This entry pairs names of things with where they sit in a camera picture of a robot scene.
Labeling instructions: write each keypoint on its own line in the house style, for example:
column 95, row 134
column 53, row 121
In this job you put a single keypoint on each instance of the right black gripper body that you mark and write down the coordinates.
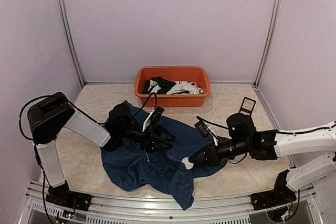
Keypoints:
column 219, row 160

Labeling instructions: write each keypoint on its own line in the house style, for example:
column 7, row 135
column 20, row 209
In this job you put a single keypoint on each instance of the dark blue t-shirt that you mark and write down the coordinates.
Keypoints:
column 127, row 166

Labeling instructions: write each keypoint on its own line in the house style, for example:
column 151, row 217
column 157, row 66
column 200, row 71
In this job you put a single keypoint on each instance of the right aluminium corner post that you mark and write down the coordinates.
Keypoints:
column 268, row 42

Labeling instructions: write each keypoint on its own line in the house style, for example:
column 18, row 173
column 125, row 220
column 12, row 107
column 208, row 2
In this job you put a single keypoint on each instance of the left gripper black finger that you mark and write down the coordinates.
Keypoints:
column 170, row 137
column 160, row 146

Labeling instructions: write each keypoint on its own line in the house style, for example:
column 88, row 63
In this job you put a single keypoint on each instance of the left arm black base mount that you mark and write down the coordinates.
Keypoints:
column 71, row 199

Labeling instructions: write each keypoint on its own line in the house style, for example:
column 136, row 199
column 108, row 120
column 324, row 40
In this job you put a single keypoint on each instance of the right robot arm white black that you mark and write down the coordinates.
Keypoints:
column 270, row 145

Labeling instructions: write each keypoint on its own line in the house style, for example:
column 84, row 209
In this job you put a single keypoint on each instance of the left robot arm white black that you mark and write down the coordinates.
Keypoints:
column 48, row 114

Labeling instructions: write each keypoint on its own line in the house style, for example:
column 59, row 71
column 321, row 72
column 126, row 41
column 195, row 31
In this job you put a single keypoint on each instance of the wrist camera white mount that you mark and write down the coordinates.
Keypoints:
column 152, row 118
column 206, row 132

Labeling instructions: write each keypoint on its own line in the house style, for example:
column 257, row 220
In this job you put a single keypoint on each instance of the black and white garment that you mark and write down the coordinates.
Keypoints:
column 159, row 85

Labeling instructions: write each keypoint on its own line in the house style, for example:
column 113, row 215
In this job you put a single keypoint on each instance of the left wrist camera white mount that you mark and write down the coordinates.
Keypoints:
column 152, row 118

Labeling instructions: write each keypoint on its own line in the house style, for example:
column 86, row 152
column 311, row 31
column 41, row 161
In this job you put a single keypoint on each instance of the left aluminium corner post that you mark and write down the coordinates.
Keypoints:
column 70, row 42

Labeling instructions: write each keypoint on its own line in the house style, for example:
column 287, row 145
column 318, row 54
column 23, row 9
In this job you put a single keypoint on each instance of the aluminium corner post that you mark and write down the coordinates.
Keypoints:
column 268, row 42
column 70, row 42

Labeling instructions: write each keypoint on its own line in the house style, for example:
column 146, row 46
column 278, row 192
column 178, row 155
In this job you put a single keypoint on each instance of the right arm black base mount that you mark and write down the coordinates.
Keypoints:
column 268, row 199

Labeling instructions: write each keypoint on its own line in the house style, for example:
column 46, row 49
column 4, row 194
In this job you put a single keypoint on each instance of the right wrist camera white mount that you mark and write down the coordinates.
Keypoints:
column 206, row 132

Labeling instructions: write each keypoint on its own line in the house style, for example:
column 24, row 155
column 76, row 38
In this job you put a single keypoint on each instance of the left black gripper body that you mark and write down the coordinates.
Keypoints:
column 146, row 135

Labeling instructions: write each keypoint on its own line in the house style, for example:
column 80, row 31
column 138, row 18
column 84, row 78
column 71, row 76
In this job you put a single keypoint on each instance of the orange plastic tub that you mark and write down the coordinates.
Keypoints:
column 196, row 75

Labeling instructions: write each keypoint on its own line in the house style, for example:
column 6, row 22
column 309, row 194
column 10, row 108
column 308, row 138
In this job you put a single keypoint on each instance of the black square display box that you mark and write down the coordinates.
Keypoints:
column 247, row 106

